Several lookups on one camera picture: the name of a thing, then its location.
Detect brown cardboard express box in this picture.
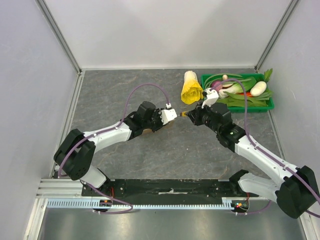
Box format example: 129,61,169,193
142,120,175,136

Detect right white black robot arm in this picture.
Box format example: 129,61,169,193
185,103,320,219

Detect yellow napa cabbage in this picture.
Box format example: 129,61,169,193
180,70,204,105

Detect purple onion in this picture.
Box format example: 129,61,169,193
211,80,223,92

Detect green plastic tray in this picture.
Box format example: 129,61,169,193
200,73,276,114

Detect green long beans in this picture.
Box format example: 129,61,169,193
203,73,274,105

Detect orange carrot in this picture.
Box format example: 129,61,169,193
238,92,252,97

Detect bok choy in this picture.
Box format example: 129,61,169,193
218,77,257,99

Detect white radish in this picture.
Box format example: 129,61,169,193
250,81,267,97

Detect celery leaf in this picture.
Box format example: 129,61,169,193
263,68,273,83

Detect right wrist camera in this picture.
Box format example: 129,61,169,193
201,88,219,109

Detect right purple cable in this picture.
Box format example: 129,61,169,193
209,78,320,218

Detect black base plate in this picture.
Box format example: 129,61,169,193
97,179,248,198

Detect grey slotted cable duct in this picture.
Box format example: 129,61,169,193
47,198,248,211

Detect front aluminium rail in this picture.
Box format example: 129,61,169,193
36,177,307,200

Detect right aluminium frame post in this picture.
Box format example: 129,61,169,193
254,0,300,73

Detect aluminium frame post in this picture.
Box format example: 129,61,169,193
254,0,300,73
35,0,82,75

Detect left aluminium frame post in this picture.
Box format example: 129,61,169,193
35,0,82,75

